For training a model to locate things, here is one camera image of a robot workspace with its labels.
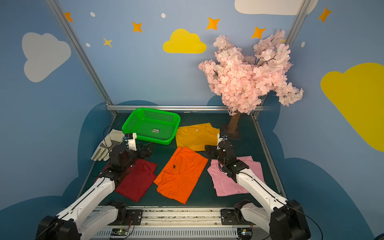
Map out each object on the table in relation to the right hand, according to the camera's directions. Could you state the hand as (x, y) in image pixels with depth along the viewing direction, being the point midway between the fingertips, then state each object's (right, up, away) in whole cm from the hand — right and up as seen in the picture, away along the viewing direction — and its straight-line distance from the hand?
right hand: (214, 144), depth 85 cm
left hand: (-37, +2, -3) cm, 37 cm away
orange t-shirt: (-21, -21, +3) cm, 29 cm away
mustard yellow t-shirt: (-10, +3, +23) cm, 25 cm away
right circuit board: (+14, -43, -12) cm, 47 cm away
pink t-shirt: (+6, -24, -1) cm, 24 cm away
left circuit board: (-48, -42, -13) cm, 65 cm away
